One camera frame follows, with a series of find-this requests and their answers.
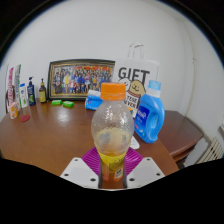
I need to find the blue white tissue pack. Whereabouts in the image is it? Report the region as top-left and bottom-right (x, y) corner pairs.
(84, 89), (105, 112)

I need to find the framed group photo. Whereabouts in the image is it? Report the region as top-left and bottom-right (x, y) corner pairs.
(47, 58), (116, 102)

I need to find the pink floral mug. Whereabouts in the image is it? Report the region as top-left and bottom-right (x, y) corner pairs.
(8, 101), (20, 120)

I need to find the white paper gift bag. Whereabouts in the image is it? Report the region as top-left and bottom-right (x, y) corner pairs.
(112, 42), (161, 120)

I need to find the orange-capped clear drink bottle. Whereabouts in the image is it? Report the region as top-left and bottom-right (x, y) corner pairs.
(90, 82), (136, 183)

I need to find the white radiator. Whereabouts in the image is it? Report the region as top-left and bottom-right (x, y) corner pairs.
(196, 135), (224, 165)

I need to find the white green shuttlecock tube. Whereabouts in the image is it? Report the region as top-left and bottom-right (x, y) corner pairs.
(13, 64), (23, 102)

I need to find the pink shuttlecock tube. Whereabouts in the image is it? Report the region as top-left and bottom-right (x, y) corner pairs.
(6, 66), (16, 108)

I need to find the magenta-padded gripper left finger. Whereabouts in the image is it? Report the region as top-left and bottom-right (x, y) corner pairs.
(59, 146), (103, 190)

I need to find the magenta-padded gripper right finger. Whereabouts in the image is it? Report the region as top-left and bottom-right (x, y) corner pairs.
(122, 146), (166, 190)

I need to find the blue detergent jug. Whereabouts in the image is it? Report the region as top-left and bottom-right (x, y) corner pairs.
(133, 79), (166, 145)

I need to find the flat round red coaster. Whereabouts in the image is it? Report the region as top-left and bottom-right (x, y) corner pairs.
(19, 114), (32, 123)

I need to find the white blue-capped lotion bottle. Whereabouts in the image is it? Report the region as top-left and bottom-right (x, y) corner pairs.
(18, 83), (30, 109)

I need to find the brown pump bottle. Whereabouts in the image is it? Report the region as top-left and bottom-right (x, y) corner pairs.
(38, 78), (48, 104)

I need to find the dark blue pump bottle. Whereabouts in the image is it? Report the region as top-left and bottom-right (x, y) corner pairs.
(26, 76), (37, 107)

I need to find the small green packet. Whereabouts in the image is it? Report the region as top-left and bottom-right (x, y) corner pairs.
(50, 99), (64, 107)
(62, 100), (76, 109)

